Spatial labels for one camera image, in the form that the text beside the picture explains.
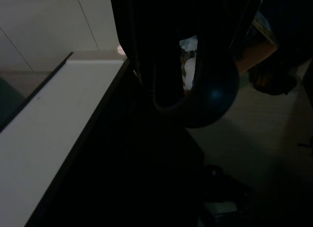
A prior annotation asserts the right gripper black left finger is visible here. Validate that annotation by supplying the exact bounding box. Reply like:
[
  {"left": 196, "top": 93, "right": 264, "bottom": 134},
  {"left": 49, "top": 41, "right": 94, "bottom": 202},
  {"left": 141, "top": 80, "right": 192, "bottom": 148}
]
[{"left": 109, "top": 0, "right": 154, "bottom": 91}]

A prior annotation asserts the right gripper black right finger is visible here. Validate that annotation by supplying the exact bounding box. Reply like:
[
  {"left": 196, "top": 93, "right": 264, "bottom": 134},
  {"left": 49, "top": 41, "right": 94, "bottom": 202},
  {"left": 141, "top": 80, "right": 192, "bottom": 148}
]
[{"left": 220, "top": 0, "right": 267, "bottom": 60}]

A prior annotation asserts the black door panel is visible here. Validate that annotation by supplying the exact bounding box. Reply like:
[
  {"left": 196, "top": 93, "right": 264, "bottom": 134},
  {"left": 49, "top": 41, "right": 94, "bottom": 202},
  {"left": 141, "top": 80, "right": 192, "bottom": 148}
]
[{"left": 24, "top": 58, "right": 205, "bottom": 227}]

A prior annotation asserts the brown cardboard trash box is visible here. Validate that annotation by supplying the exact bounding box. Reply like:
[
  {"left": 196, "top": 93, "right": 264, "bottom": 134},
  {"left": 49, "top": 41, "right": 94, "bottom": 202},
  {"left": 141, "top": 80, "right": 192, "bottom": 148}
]
[{"left": 234, "top": 11, "right": 280, "bottom": 75}]

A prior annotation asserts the white crumpled plastic trash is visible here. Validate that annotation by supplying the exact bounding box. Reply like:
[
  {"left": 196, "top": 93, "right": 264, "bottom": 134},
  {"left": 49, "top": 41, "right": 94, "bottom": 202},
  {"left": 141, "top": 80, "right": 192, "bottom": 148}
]
[{"left": 179, "top": 35, "right": 198, "bottom": 91}]

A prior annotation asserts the blue dustpan with long handle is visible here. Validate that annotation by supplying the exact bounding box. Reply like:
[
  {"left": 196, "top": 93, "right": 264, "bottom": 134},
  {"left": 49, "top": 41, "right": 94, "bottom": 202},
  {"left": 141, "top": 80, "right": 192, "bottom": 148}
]
[{"left": 152, "top": 0, "right": 240, "bottom": 129}]

